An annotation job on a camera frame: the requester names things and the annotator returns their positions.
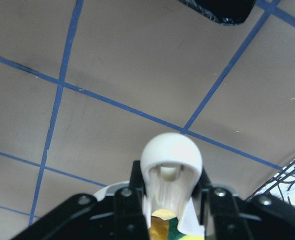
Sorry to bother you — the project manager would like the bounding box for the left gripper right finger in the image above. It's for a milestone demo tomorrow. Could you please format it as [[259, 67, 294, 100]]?
[[191, 167, 295, 240]]

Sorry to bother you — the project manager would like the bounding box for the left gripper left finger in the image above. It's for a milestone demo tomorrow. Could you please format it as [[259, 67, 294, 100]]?
[[14, 160, 150, 240]]

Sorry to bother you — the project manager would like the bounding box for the yellow green sponge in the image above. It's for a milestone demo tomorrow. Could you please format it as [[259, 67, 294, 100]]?
[[166, 216, 205, 240]]

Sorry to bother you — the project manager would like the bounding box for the beige dustpan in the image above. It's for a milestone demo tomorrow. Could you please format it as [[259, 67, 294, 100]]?
[[92, 132, 206, 240]]

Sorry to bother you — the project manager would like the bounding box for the black bag lined bin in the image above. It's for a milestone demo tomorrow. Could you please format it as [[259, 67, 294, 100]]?
[[179, 0, 256, 26]]

